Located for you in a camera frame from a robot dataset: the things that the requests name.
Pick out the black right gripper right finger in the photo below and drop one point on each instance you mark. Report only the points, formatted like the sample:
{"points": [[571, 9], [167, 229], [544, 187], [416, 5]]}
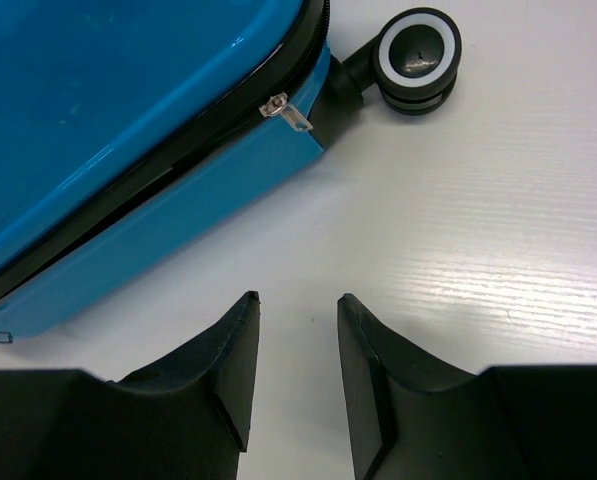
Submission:
{"points": [[412, 415]]}

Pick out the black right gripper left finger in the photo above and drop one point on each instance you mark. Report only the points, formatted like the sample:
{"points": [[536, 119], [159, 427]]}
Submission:
{"points": [[186, 415]]}

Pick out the dark blue suitcase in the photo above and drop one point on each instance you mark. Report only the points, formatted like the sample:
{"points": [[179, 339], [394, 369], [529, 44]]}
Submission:
{"points": [[128, 128]]}

